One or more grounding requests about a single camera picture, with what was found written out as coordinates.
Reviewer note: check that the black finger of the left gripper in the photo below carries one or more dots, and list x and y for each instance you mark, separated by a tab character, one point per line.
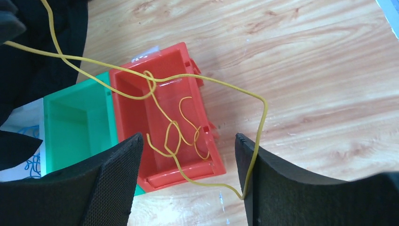
16	148

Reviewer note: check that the green plastic bin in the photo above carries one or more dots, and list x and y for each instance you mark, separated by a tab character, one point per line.
79	122

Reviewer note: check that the white plastic bin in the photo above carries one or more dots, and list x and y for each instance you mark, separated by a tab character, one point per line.
27	120

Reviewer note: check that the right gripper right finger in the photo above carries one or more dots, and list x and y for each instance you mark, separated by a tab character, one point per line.
283	194

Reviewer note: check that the black hanging garment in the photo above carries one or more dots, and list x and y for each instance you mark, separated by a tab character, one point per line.
24	76

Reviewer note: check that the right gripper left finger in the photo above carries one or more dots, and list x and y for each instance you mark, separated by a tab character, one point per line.
98	191

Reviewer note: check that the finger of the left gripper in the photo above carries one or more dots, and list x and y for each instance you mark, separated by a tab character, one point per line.
10	25

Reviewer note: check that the red plastic bin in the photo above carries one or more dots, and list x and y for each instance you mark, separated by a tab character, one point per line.
158	97

